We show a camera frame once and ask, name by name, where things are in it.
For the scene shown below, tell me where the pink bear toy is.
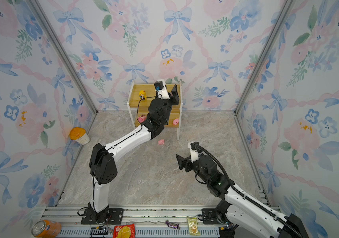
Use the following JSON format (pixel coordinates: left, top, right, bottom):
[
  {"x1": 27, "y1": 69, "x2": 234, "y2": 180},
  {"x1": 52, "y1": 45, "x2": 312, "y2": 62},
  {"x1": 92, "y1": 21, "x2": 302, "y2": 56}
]
[{"x1": 137, "y1": 115, "x2": 147, "y2": 124}]

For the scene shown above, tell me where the yellow bear toy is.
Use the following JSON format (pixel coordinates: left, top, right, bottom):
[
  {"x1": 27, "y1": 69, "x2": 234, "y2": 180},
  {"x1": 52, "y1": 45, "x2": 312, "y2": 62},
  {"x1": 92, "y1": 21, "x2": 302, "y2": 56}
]
[{"x1": 139, "y1": 90, "x2": 147, "y2": 100}]

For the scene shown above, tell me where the small pink pig toy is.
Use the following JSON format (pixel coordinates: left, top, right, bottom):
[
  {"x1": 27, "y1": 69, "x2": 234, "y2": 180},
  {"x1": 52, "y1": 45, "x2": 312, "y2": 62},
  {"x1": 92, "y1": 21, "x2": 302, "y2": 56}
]
[{"x1": 158, "y1": 139, "x2": 165, "y2": 145}]

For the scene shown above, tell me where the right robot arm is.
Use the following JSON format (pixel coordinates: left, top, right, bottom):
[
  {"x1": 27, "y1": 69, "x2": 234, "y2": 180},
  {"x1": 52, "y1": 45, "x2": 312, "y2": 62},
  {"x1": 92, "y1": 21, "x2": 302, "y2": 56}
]
[{"x1": 175, "y1": 142, "x2": 308, "y2": 238}]

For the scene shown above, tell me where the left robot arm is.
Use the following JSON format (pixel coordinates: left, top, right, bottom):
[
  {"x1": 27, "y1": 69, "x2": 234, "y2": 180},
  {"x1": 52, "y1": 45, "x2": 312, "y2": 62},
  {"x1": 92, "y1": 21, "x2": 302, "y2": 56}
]
[{"x1": 81, "y1": 80, "x2": 180, "y2": 225}]

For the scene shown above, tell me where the wooden two-tier shelf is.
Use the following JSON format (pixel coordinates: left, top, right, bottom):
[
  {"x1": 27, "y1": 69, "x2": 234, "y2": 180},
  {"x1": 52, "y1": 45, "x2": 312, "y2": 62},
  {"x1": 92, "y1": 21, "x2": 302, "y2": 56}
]
[{"x1": 126, "y1": 79, "x2": 183, "y2": 139}]

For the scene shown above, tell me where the green snack packet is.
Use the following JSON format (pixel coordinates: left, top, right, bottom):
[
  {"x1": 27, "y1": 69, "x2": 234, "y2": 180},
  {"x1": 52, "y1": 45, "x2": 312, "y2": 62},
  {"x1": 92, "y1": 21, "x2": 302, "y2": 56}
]
[{"x1": 187, "y1": 217, "x2": 201, "y2": 236}]

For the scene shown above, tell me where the purple wrapped candy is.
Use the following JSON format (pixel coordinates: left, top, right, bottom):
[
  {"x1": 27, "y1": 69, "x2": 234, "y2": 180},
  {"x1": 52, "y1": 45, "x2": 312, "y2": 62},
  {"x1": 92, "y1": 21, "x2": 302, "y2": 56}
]
[{"x1": 165, "y1": 220, "x2": 180, "y2": 230}]

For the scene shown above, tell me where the red snack packet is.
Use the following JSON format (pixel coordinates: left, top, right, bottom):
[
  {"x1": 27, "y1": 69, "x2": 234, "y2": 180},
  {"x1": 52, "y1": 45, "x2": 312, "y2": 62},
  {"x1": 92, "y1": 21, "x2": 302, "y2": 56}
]
[{"x1": 113, "y1": 224, "x2": 135, "y2": 238}]

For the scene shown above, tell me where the orange soda can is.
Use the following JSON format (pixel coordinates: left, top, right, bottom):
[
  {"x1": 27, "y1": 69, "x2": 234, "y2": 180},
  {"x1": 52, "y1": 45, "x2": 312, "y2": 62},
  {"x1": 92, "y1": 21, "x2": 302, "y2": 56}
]
[{"x1": 31, "y1": 220, "x2": 62, "y2": 238}]

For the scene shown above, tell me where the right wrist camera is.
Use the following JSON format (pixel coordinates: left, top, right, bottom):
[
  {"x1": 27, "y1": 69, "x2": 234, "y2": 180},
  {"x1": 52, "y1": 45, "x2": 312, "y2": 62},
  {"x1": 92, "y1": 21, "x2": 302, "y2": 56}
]
[{"x1": 188, "y1": 142, "x2": 203, "y2": 163}]

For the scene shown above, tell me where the aluminium rail base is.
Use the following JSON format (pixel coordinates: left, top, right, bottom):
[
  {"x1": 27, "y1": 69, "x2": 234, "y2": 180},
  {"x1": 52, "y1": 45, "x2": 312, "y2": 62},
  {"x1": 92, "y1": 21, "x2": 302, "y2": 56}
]
[{"x1": 38, "y1": 204, "x2": 289, "y2": 238}]

